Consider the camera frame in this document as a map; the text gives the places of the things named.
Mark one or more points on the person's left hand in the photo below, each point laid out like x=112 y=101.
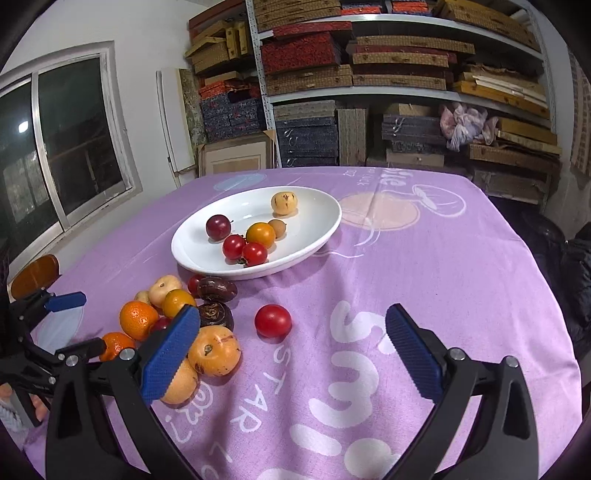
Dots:
x=39 y=409

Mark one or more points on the white oval plate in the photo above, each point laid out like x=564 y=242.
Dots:
x=304 y=217

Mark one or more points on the large dark red plum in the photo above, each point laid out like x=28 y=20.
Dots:
x=159 y=324

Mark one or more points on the red tomato with green calyx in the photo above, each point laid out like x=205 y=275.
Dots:
x=233 y=247

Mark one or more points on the dark boxes with ribbon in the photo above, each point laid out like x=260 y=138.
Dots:
x=411 y=131

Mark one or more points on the large red patterned box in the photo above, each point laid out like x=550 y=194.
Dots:
x=300 y=53

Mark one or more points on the yellow orange persimmon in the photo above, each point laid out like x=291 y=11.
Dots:
x=214 y=353

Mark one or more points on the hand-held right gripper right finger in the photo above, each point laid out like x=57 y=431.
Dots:
x=413 y=350

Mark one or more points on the pale cream round fruit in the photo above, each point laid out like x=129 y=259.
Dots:
x=164 y=288

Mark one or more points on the green marbled panel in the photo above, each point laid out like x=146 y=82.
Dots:
x=191 y=106

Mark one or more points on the small yellow potato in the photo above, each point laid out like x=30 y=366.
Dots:
x=284 y=203

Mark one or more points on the white framed window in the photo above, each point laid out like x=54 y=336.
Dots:
x=60 y=152

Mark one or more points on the stack of blue floral boxes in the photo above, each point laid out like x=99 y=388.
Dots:
x=231 y=117

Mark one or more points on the dark brown chestnut lower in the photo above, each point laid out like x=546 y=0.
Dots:
x=217 y=314

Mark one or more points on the dark brown chestnut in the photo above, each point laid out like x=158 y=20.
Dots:
x=217 y=288
x=217 y=314

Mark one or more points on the orange mandarin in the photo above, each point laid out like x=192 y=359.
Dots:
x=137 y=319
x=115 y=346

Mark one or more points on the dark cloth pile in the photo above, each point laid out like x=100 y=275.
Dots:
x=554 y=258

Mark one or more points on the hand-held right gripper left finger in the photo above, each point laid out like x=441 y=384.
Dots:
x=173 y=350

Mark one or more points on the small brown longan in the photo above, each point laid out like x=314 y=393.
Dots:
x=278 y=228

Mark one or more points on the dark brown chestnut top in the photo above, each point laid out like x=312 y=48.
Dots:
x=217 y=288

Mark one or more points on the shelf of stacked boxes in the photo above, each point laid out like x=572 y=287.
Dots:
x=304 y=83

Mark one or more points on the white leaning board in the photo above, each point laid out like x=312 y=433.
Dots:
x=171 y=120

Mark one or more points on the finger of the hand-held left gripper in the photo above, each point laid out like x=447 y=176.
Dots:
x=67 y=301
x=87 y=349

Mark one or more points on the beige checkered curtain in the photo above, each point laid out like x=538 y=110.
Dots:
x=579 y=115

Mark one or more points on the stack of dark grey boxes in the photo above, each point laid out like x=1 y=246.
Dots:
x=307 y=141

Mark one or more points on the purple printed tablecloth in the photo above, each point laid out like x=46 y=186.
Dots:
x=415 y=258

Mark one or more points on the pale yellow round pear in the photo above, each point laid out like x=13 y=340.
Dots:
x=182 y=385

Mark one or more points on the brown wooden chair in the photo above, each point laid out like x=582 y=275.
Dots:
x=34 y=274

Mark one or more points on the small yellow tomato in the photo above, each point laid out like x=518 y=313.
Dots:
x=178 y=302

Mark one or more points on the stack of yellow wooden frames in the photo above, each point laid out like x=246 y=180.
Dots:
x=503 y=90

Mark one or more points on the upright woven straw boxes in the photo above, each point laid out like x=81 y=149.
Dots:
x=353 y=136

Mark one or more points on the flat red patterned box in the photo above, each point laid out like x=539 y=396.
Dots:
x=314 y=28

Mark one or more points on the large orange tomato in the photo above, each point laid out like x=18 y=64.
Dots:
x=261 y=233

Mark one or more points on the dark red cherry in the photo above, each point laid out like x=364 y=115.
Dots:
x=218 y=227

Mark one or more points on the plastic bag of cloth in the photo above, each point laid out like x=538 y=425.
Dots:
x=461 y=124

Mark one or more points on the framed picture in cardboard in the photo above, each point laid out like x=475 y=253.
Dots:
x=235 y=159

